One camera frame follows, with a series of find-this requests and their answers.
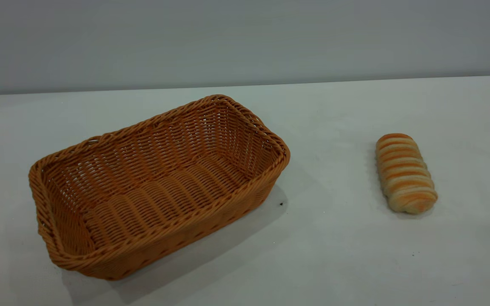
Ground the orange woven wicker basket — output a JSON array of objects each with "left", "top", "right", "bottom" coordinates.
[{"left": 28, "top": 94, "right": 291, "bottom": 281}]

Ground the striped oblong bread roll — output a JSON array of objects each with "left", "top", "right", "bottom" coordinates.
[{"left": 375, "top": 133, "right": 438, "bottom": 215}]

